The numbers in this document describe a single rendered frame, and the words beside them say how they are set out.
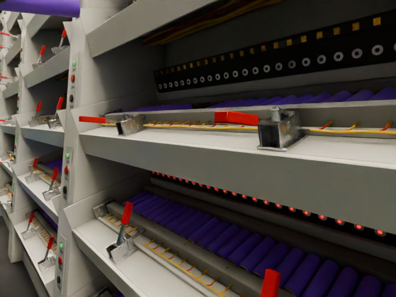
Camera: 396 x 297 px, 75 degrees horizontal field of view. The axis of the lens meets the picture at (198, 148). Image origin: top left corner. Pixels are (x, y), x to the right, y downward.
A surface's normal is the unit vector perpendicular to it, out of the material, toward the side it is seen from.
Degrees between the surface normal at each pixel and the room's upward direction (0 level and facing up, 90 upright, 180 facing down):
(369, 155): 22
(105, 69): 90
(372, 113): 112
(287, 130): 90
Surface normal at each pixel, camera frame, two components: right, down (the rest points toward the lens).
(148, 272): -0.20, -0.94
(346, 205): -0.71, 0.34
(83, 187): 0.68, 0.08
